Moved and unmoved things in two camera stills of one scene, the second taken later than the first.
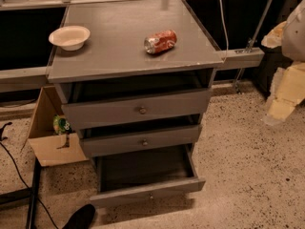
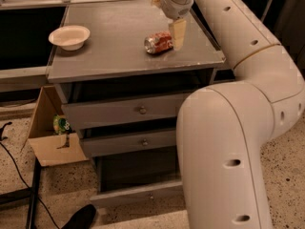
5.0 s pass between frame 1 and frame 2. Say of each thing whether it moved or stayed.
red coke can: stayed
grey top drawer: stayed
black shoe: stayed
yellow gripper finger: moved
